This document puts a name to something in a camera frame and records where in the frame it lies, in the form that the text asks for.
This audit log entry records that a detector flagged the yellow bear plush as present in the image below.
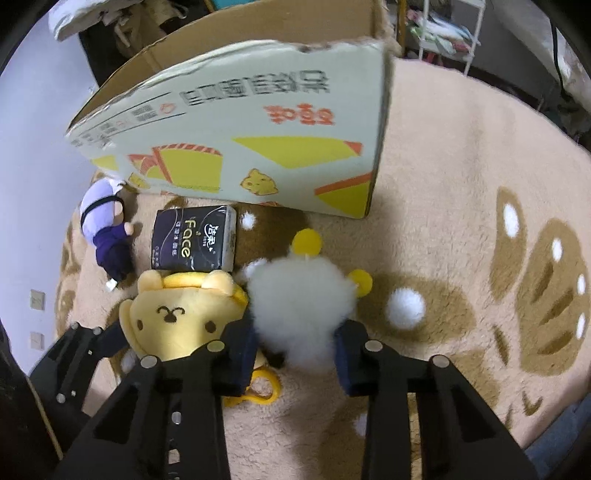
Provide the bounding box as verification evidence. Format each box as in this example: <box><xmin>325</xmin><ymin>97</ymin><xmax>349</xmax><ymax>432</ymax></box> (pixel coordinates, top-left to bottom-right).
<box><xmin>117</xmin><ymin>269</ymin><xmax>282</xmax><ymax>407</ymax></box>

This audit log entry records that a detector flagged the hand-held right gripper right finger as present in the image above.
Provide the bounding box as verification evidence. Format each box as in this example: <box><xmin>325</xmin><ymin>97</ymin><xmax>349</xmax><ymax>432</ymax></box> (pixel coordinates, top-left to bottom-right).
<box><xmin>333</xmin><ymin>318</ymin><xmax>539</xmax><ymax>480</ymax></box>

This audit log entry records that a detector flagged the white puffer jacket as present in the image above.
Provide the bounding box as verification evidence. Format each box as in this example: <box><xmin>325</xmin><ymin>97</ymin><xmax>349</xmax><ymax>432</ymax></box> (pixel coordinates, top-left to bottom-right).
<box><xmin>48</xmin><ymin>0</ymin><xmax>153</xmax><ymax>42</ymax></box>

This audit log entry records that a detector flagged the white trolley cart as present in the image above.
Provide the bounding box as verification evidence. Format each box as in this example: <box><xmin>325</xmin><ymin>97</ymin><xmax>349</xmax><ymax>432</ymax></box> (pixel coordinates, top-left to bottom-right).
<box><xmin>406</xmin><ymin>0</ymin><xmax>490</xmax><ymax>77</ymax></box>

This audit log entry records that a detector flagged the printed cardboard box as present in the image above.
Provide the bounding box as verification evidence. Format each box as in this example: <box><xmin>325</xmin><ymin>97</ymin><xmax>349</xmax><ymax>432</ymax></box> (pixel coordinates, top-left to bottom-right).
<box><xmin>65</xmin><ymin>0</ymin><xmax>393</xmax><ymax>220</ymax></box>

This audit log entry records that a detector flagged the beige patterned blanket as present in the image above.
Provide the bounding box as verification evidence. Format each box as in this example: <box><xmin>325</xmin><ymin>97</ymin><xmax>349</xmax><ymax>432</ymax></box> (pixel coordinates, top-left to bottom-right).
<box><xmin>55</xmin><ymin>55</ymin><xmax>591</xmax><ymax>480</ymax></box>

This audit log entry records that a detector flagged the white fluffy plush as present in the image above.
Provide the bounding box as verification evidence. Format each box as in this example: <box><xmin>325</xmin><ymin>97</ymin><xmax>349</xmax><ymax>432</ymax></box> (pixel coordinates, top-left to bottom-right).
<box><xmin>238</xmin><ymin>228</ymin><xmax>375</xmax><ymax>372</ymax></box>

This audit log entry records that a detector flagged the black tissue pack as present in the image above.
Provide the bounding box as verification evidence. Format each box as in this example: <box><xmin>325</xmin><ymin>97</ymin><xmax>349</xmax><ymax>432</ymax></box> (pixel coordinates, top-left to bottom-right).
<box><xmin>151</xmin><ymin>205</ymin><xmax>238</xmax><ymax>273</ymax></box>

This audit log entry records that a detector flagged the beige hanging coat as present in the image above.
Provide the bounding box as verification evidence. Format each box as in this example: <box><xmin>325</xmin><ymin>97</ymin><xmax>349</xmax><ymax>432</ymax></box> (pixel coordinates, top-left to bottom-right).
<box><xmin>111</xmin><ymin>0</ymin><xmax>185</xmax><ymax>61</ymax></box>

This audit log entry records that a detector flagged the blue grey cloth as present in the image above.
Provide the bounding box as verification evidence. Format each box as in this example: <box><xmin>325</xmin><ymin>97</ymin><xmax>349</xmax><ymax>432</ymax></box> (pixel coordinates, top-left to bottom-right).
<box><xmin>526</xmin><ymin>401</ymin><xmax>591</xmax><ymax>476</ymax></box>

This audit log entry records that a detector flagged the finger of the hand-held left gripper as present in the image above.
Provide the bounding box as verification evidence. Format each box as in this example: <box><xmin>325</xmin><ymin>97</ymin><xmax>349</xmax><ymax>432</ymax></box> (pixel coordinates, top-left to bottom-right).
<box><xmin>28</xmin><ymin>320</ymin><xmax>130</xmax><ymax>416</ymax></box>

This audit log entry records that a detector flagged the purple-haired plush doll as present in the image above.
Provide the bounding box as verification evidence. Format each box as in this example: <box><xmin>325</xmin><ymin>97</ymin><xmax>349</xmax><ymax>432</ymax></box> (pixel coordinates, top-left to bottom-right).
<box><xmin>78</xmin><ymin>179</ymin><xmax>136</xmax><ymax>282</ymax></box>

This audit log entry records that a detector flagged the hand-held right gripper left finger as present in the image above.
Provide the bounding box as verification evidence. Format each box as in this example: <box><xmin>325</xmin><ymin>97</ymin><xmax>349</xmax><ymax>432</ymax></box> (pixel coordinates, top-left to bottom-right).
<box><xmin>53</xmin><ymin>318</ymin><xmax>259</xmax><ymax>480</ymax></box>

